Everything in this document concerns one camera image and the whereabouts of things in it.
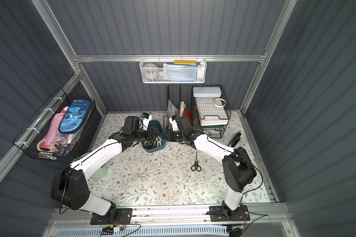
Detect yellow black scissors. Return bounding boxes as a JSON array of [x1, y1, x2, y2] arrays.
[[143, 140, 154, 149]]

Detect teal plastic storage box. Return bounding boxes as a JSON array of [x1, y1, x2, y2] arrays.
[[141, 120, 166, 153]]

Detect small dark grey scissors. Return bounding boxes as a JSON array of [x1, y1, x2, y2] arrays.
[[191, 152, 202, 172]]

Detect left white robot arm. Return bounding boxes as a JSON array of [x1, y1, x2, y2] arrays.
[[50, 113, 159, 216]]

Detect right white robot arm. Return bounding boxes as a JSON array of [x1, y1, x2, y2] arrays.
[[163, 117, 257, 211]]

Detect white box on organizer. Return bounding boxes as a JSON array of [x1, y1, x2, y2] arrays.
[[192, 87, 222, 98]]

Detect red folder in organizer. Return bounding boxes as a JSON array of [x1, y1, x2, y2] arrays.
[[183, 108, 192, 124]]

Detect mint green pen cup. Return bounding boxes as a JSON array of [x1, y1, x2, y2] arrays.
[[90, 164, 108, 181]]

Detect black stapler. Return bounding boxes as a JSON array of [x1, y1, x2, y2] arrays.
[[228, 132, 241, 147]]

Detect blue dinosaur pencil case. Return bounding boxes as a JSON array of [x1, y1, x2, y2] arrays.
[[58, 99, 94, 134]]

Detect blue white package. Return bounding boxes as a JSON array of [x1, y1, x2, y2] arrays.
[[163, 63, 197, 82]]

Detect white tape roll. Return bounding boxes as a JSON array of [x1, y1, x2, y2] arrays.
[[141, 63, 159, 81]]

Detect yellow case in basket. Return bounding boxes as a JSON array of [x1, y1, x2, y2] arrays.
[[173, 60, 197, 66]]

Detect pink pencil case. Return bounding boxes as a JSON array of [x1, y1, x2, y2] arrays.
[[44, 113, 64, 151]]

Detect cream handled scissors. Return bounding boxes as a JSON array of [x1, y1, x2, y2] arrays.
[[153, 136, 162, 147]]

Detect black wire desk organizer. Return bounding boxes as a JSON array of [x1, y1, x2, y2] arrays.
[[167, 84, 231, 138]]

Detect white wire wall basket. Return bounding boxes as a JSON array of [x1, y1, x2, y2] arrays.
[[139, 59, 207, 84]]

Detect black wire side basket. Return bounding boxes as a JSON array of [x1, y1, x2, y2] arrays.
[[13, 89, 100, 163]]

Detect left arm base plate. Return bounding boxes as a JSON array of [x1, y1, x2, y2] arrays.
[[90, 208, 133, 225]]

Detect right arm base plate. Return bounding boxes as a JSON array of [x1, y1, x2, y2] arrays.
[[207, 205, 250, 222]]

